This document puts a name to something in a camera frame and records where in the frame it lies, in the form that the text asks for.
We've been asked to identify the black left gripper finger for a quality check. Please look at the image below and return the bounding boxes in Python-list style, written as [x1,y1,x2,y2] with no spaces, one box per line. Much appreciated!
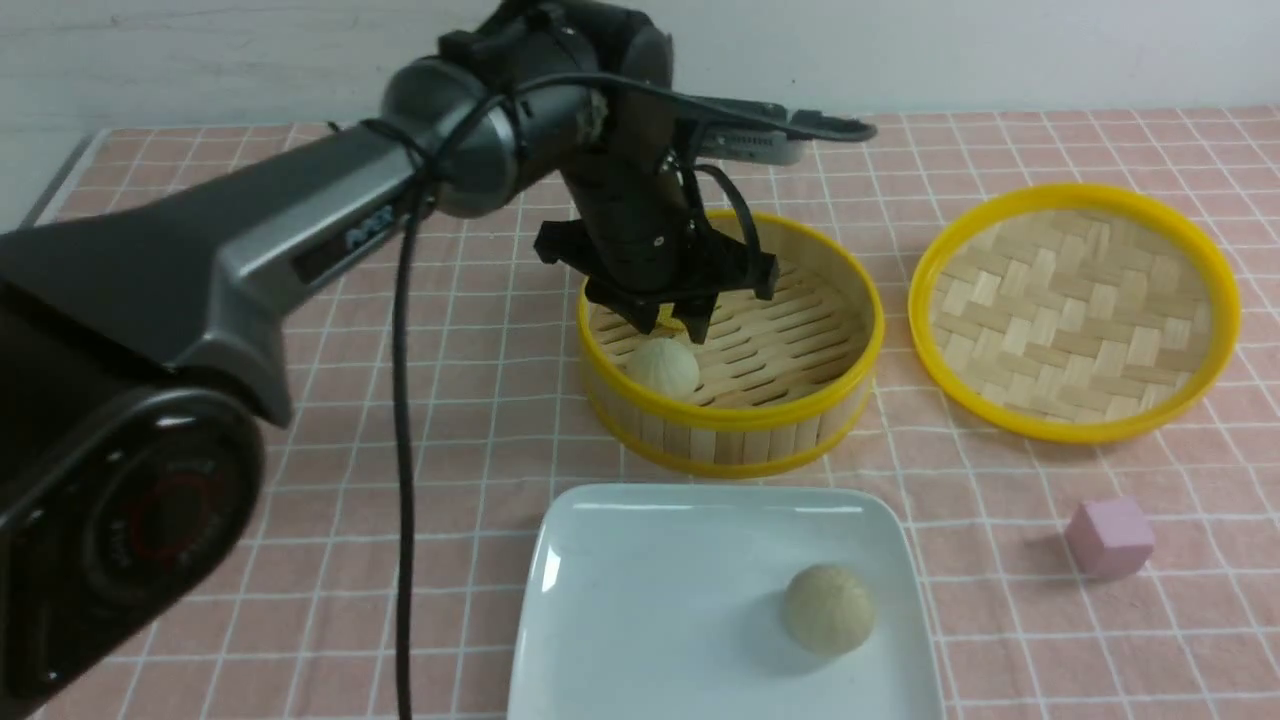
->
[612,299,660,334]

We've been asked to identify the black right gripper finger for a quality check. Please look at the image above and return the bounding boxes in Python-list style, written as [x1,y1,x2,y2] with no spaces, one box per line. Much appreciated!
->
[680,295,717,345]

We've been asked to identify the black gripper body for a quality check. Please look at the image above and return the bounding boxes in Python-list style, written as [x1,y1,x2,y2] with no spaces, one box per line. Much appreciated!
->
[534,154,780,307]

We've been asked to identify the cream white steamed bun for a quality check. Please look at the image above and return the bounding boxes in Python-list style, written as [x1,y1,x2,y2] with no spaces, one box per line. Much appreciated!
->
[623,337,701,400]

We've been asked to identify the pale green steamed bun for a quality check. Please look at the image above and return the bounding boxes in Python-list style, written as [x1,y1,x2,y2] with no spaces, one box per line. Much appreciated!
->
[782,564,877,659]

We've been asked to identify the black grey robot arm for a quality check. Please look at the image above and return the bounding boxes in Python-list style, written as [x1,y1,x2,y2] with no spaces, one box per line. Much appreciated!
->
[3,1,780,719]

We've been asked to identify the white square plate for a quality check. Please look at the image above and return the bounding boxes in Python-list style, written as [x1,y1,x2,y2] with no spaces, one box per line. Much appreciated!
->
[506,483,947,719]

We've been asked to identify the yellow rimmed bamboo steamer basket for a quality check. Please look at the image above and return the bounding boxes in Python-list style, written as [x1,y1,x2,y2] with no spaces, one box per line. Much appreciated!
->
[576,213,886,479]

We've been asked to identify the pink checkered tablecloth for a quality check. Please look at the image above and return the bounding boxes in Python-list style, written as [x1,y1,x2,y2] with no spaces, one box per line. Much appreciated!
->
[37,106,1279,719]

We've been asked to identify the yellow rimmed woven steamer lid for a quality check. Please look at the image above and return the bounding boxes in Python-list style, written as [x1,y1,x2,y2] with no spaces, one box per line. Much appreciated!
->
[908,183,1242,445]

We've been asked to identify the pink cube block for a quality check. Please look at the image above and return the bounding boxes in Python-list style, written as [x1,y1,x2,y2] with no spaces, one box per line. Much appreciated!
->
[1062,496,1156,582]

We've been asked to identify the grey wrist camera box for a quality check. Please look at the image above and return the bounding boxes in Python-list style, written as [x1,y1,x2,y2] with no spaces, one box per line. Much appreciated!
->
[675,96,878,167]

